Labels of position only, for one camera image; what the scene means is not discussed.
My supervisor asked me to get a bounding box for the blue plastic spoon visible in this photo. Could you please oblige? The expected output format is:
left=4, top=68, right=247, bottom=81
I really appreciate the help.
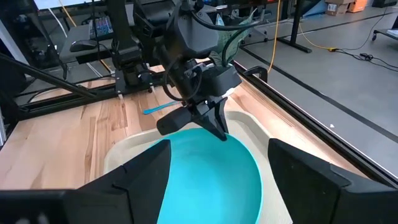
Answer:
left=142, top=100, right=183, bottom=115

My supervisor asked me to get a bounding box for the beige plastic tray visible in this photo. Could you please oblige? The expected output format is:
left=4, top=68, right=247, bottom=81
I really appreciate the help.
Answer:
left=104, top=110, right=295, bottom=224

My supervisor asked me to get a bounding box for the black computer mouse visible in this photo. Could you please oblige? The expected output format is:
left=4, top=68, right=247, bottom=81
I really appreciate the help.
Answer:
left=69, top=39, right=99, bottom=53

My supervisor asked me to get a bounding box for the yellow cable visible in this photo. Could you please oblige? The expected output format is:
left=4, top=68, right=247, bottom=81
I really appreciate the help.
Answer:
left=297, top=23, right=339, bottom=52
left=267, top=0, right=282, bottom=74
left=58, top=0, right=113, bottom=75

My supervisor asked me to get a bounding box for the black diagonal frame strut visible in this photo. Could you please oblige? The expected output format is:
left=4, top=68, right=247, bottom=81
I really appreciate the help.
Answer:
left=0, top=52, right=98, bottom=99

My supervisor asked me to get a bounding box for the black left camera cable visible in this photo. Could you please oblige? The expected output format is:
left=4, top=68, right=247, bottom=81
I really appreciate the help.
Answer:
left=190, top=11, right=261, bottom=68

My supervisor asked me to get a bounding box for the computer keyboard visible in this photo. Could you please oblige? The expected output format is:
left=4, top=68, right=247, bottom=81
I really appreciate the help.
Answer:
left=88, top=16, right=114, bottom=40

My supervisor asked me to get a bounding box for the black desk leg frame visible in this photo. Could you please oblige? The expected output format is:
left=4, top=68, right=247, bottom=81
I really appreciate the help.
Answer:
left=276, top=0, right=313, bottom=54

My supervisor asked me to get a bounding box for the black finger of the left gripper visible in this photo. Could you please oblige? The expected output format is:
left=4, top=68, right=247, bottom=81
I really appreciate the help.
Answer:
left=156, top=106, right=200, bottom=137
left=201, top=97, right=230, bottom=142

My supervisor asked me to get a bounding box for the grey desk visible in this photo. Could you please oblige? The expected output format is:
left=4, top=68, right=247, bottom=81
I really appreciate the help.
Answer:
left=58, top=24, right=116, bottom=65

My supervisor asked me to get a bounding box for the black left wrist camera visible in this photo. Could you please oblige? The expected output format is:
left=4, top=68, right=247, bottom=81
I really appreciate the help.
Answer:
left=205, top=65, right=243, bottom=96

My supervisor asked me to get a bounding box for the orange cardboard box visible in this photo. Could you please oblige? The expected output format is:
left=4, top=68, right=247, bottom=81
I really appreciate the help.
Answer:
left=346, top=0, right=368, bottom=14

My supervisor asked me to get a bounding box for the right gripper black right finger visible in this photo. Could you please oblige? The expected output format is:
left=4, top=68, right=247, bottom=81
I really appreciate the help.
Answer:
left=268, top=138, right=398, bottom=224

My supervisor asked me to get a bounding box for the black floor cable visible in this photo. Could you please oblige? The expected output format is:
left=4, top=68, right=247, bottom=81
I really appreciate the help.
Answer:
left=334, top=6, right=398, bottom=73

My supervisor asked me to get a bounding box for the wheeled cart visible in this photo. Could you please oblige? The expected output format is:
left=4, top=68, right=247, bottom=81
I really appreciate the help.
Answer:
left=371, top=15, right=398, bottom=42

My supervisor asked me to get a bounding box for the brown cardboard box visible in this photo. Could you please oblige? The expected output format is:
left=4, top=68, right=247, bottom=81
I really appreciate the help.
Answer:
left=325, top=1, right=349, bottom=17

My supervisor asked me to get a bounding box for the teal plastic plate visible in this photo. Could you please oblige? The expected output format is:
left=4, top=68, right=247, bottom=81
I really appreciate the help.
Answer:
left=157, top=128, right=264, bottom=224

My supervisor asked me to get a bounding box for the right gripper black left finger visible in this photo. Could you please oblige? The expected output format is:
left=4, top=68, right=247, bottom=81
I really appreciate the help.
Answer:
left=63, top=139, right=172, bottom=224

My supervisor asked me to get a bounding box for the black aluminium frame rail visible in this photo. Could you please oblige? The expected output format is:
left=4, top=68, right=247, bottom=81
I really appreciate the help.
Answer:
left=17, top=74, right=165, bottom=121
left=233, top=60, right=398, bottom=189

